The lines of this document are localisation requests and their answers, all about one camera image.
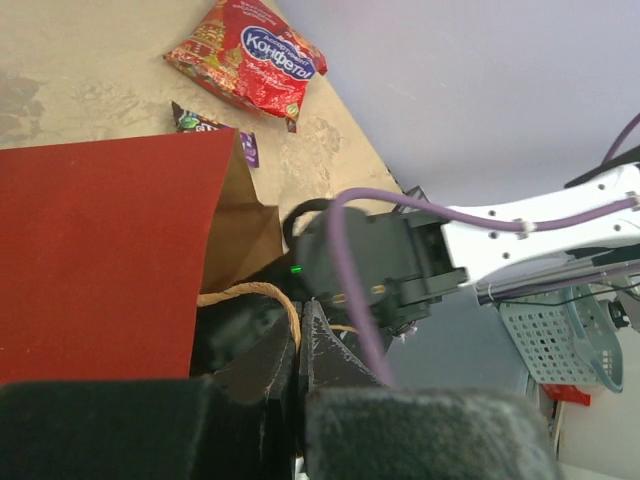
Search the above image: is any grey plastic basket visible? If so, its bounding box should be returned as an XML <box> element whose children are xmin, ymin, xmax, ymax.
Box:
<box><xmin>497</xmin><ymin>284</ymin><xmax>624</xmax><ymax>394</ymax></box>

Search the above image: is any brown purple candy bar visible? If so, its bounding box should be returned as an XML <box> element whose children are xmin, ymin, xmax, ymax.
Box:
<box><xmin>170</xmin><ymin>101</ymin><xmax>262</xmax><ymax>169</ymax></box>

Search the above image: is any red candy bag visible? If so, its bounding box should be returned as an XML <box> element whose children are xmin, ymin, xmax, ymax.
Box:
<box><xmin>163</xmin><ymin>0</ymin><xmax>328</xmax><ymax>133</ymax></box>

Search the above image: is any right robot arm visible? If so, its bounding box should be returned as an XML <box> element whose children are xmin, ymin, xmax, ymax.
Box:
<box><xmin>341</xmin><ymin>163</ymin><xmax>639</xmax><ymax>345</ymax></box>

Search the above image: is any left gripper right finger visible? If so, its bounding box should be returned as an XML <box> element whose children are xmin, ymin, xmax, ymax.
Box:
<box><xmin>300</xmin><ymin>300</ymin><xmax>563</xmax><ymax>479</ymax></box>

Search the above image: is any red paper bag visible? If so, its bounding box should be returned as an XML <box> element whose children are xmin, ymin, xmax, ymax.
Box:
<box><xmin>1</xmin><ymin>129</ymin><xmax>282</xmax><ymax>384</ymax></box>

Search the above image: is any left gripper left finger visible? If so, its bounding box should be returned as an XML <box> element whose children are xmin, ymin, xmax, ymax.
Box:
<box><xmin>1</xmin><ymin>317</ymin><xmax>296</xmax><ymax>479</ymax></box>

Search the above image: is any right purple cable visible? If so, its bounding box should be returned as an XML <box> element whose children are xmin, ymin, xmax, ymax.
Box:
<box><xmin>327</xmin><ymin>112</ymin><xmax>640</xmax><ymax>391</ymax></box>

